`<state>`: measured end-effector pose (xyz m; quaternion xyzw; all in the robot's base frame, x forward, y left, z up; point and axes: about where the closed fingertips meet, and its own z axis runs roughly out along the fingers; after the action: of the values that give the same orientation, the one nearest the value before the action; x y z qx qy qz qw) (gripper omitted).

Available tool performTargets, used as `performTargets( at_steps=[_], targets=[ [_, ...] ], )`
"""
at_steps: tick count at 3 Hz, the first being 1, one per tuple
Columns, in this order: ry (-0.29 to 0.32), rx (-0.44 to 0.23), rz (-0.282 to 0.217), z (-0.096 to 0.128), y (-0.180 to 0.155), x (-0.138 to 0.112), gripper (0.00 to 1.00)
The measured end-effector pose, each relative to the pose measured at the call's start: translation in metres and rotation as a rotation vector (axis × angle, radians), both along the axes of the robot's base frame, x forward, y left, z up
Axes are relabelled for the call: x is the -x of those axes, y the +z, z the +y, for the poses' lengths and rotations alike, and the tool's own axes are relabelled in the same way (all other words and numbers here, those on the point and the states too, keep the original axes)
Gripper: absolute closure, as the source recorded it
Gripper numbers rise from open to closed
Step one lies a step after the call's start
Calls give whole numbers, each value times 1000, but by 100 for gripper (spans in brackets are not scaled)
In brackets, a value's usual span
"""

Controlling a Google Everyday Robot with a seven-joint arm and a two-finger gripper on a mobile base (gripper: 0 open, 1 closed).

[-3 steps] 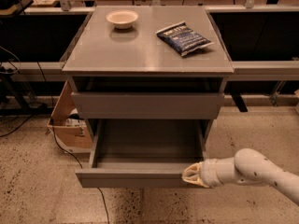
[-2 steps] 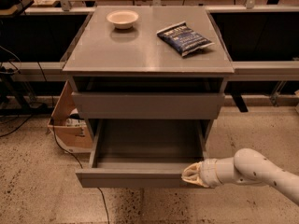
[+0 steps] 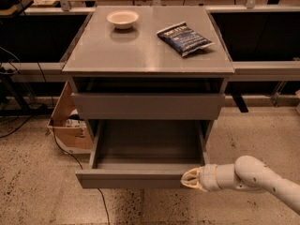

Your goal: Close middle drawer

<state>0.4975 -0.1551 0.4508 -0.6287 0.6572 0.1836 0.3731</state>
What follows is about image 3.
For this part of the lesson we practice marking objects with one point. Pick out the cardboard box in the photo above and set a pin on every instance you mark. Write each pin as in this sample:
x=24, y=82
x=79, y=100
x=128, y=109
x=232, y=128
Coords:
x=70, y=133

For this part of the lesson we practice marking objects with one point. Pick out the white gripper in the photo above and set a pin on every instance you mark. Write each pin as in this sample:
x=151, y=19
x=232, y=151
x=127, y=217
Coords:
x=206, y=177

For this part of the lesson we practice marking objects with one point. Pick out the grey drawer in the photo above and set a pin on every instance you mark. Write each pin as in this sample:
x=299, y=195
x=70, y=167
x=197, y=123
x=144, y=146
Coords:
x=148, y=106
x=143, y=154

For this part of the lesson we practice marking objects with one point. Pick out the grey drawer cabinet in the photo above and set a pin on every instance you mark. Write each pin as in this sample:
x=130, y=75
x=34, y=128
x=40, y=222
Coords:
x=136, y=61

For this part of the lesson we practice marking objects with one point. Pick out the white ceramic bowl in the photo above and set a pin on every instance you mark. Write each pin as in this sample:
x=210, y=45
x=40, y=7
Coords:
x=122, y=19

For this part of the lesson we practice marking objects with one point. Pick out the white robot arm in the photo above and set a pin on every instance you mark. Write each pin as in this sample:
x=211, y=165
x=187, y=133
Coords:
x=247, y=173

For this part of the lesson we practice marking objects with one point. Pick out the blue chip bag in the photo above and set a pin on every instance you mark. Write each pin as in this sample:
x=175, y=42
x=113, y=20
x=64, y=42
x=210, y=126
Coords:
x=183, y=39

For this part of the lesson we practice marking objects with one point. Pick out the grey top drawer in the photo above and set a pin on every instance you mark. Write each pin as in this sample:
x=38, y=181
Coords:
x=148, y=106

